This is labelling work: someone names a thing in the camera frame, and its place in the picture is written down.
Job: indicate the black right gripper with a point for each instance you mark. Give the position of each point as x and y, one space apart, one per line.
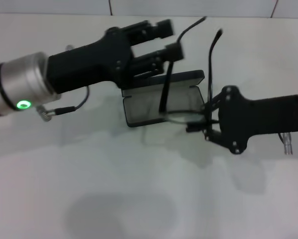
260 117

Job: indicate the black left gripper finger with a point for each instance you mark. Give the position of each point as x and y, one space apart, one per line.
174 51
165 28

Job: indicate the left wrist clear port stub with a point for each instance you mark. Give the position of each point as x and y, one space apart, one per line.
69 47

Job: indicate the black glasses case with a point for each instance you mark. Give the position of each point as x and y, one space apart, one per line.
143 109

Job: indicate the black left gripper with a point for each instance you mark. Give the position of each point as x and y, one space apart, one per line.
89 64

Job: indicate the black framed glasses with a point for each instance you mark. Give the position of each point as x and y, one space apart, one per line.
181 117

